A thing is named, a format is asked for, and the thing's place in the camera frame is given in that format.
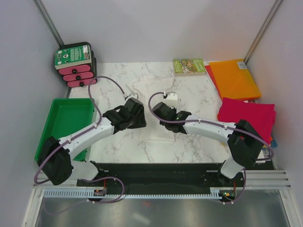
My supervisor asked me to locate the white t shirt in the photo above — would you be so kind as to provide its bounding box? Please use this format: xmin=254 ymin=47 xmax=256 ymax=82
xmin=126 ymin=76 xmax=177 ymax=143

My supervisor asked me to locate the light green book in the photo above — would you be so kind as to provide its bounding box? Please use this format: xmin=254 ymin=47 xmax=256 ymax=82
xmin=173 ymin=59 xmax=206 ymax=77

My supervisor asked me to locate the magenta folded t shirt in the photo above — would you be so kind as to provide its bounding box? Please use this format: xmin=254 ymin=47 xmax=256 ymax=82
xmin=217 ymin=98 xmax=276 ymax=143

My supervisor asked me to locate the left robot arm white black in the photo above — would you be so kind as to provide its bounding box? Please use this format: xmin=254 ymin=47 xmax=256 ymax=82
xmin=37 ymin=97 xmax=146 ymax=186

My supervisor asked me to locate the white slotted cable duct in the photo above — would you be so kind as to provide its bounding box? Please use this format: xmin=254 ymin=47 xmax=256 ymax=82
xmin=43 ymin=188 xmax=226 ymax=199

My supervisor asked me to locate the left aluminium frame post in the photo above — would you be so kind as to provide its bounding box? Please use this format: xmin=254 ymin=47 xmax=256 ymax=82
xmin=33 ymin=0 xmax=64 ymax=46

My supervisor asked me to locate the black pink drawer stand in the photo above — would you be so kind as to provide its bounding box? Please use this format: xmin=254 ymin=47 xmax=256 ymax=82
xmin=56 ymin=42 xmax=97 ymax=88

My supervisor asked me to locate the green book on stand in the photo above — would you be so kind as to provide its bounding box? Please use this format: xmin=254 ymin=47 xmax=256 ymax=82
xmin=54 ymin=44 xmax=92 ymax=70

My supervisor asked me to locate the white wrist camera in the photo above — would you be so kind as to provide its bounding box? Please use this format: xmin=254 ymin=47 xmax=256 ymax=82
xmin=125 ymin=93 xmax=139 ymax=101
xmin=163 ymin=92 xmax=178 ymax=109

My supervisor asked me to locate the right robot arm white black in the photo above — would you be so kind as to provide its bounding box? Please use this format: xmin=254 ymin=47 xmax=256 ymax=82
xmin=151 ymin=102 xmax=264 ymax=186

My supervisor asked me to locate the green plastic tray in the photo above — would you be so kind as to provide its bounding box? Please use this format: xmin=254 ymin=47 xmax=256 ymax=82
xmin=34 ymin=98 xmax=94 ymax=161

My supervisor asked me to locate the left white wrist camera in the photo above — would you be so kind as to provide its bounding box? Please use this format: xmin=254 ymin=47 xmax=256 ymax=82
xmin=125 ymin=93 xmax=139 ymax=101

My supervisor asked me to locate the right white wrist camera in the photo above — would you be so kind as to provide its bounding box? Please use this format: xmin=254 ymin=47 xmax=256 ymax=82
xmin=163 ymin=92 xmax=178 ymax=109

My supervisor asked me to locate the right aluminium frame post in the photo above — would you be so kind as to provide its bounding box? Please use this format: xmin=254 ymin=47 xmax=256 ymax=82
xmin=243 ymin=0 xmax=284 ymax=64

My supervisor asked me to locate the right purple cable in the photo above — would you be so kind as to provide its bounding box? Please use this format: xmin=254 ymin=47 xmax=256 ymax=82
xmin=148 ymin=91 xmax=274 ymax=205

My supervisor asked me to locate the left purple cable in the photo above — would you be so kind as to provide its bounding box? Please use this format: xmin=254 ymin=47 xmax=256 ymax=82
xmin=34 ymin=76 xmax=133 ymax=216

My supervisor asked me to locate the aluminium frame post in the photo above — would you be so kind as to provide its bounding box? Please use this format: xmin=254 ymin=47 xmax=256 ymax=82
xmin=243 ymin=0 xmax=284 ymax=64
xmin=33 ymin=0 xmax=64 ymax=46

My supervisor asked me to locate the orange plastic folder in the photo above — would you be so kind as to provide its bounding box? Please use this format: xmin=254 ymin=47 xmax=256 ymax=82
xmin=209 ymin=59 xmax=261 ymax=101

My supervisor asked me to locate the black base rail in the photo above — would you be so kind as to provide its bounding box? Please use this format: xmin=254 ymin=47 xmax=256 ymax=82
xmin=75 ymin=161 xmax=275 ymax=196

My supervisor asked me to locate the red folder under orange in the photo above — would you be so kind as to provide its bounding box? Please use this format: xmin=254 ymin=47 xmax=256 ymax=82
xmin=204 ymin=65 xmax=258 ymax=103

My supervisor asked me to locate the purple cable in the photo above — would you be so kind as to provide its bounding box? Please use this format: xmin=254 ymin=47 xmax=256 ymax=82
xmin=34 ymin=76 xmax=133 ymax=216
xmin=148 ymin=91 xmax=274 ymax=205

